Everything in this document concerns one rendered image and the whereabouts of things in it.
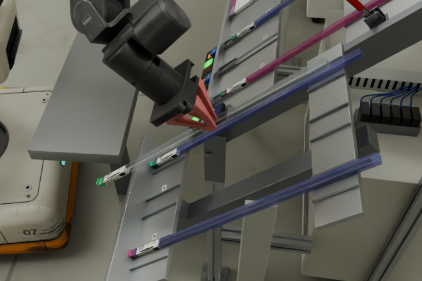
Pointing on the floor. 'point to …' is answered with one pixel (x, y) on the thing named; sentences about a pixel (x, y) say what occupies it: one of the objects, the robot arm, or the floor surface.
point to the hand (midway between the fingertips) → (211, 122)
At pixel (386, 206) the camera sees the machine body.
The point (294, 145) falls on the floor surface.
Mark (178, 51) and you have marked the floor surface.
